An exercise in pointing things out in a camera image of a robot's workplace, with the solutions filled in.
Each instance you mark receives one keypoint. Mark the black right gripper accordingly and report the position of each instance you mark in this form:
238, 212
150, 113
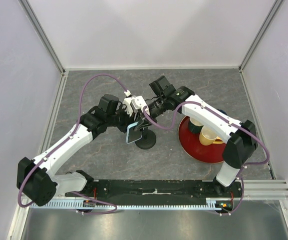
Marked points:
155, 119

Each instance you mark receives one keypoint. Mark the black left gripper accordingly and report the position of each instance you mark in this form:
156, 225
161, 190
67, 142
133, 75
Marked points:
128, 119

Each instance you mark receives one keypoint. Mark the phone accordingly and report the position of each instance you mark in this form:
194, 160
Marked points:
132, 133

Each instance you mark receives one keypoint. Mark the black phone stand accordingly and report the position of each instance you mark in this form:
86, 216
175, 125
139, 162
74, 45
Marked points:
147, 136

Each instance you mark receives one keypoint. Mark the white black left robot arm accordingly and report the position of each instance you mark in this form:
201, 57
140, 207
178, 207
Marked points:
37, 178

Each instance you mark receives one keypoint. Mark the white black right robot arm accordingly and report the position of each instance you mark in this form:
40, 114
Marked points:
239, 137

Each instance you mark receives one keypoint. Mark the green mug cream inside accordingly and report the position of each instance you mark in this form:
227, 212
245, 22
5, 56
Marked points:
194, 126

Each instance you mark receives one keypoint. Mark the yellow mug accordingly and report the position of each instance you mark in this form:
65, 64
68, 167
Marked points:
208, 137

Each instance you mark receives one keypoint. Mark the dark blue cup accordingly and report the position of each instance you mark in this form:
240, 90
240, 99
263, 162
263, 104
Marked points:
222, 111

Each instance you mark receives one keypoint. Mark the red round tray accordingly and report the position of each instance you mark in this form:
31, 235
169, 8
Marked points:
211, 154

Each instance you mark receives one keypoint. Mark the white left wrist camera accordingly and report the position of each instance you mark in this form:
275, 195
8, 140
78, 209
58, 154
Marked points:
127, 103

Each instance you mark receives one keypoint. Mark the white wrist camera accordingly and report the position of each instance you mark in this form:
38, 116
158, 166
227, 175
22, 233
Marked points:
138, 103
127, 103

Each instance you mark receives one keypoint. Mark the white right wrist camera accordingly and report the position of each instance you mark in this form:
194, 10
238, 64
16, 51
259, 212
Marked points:
138, 103

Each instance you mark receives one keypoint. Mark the aluminium frame post left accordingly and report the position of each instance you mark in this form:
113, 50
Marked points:
42, 34

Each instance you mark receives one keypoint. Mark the aluminium frame post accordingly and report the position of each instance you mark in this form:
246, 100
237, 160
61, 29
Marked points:
42, 34
260, 33

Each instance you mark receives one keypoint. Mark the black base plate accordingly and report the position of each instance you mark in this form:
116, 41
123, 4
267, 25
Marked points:
157, 191

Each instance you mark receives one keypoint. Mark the slotted cable duct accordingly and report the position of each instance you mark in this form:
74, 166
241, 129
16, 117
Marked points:
77, 203

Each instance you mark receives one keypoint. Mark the aluminium front rail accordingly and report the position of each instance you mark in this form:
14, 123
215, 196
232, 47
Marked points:
256, 190

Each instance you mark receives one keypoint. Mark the aluminium frame post right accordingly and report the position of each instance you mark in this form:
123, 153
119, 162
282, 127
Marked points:
260, 33

